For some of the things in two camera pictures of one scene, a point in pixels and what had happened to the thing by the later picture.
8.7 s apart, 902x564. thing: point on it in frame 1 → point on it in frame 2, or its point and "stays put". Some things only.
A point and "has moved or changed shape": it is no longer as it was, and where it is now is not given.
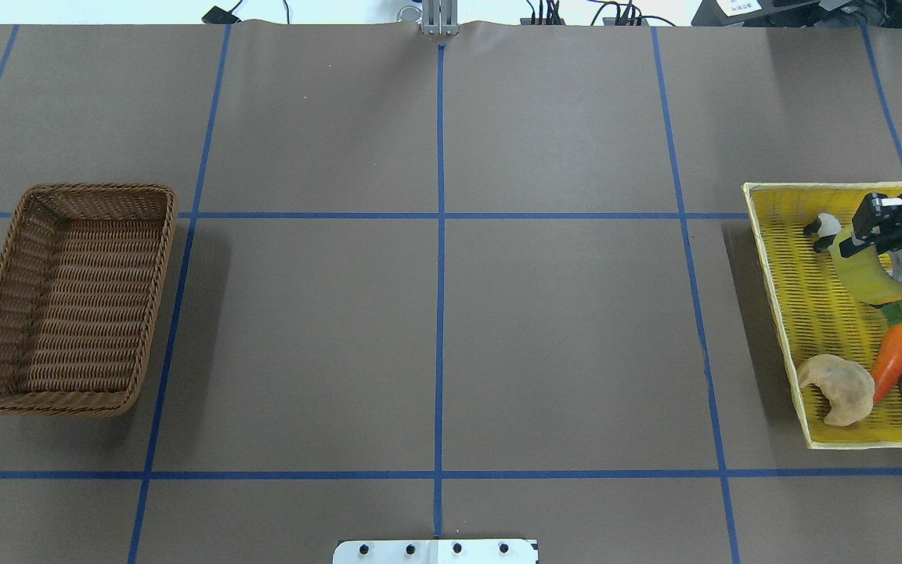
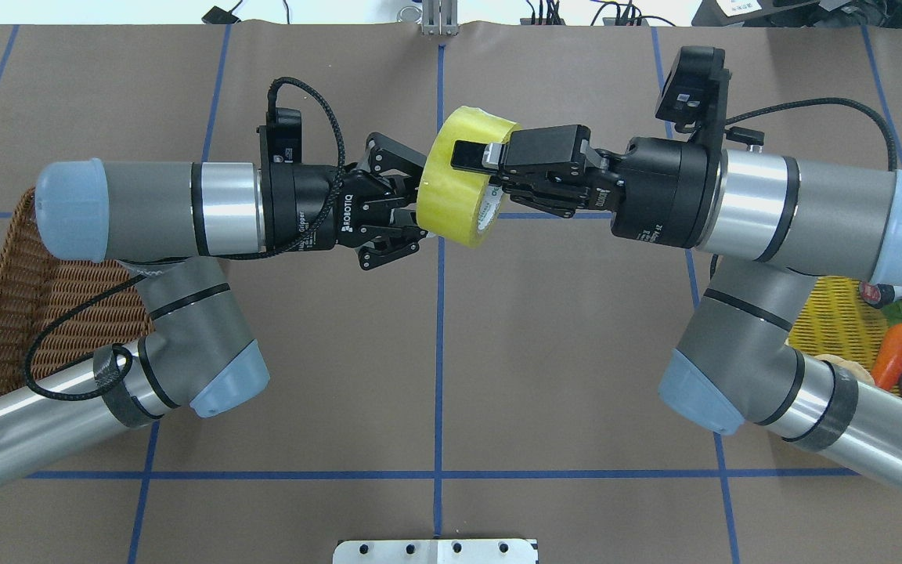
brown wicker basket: (69, 323) stays put
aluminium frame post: (440, 18) stays put
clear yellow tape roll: (867, 276) has moved or changed shape
